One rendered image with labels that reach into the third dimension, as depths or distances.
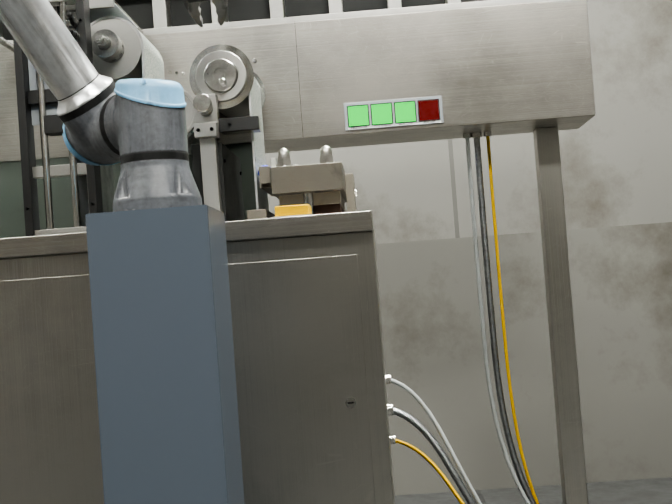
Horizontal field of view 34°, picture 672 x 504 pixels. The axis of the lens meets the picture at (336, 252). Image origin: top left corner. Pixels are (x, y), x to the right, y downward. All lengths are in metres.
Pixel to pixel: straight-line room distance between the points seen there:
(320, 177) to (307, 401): 0.52
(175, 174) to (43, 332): 0.59
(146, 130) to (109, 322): 0.32
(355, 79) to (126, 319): 1.24
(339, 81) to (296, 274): 0.78
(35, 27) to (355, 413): 0.95
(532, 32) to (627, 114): 1.28
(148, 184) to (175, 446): 0.43
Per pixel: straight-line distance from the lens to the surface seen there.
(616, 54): 4.16
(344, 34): 2.89
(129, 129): 1.88
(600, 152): 4.09
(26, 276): 2.34
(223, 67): 2.54
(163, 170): 1.86
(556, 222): 3.01
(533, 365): 4.02
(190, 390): 1.80
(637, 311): 4.08
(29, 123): 2.52
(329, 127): 2.84
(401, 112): 2.84
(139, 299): 1.81
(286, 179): 2.47
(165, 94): 1.88
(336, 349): 2.23
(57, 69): 1.98
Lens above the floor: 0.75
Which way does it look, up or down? 2 degrees up
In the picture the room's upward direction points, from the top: 4 degrees counter-clockwise
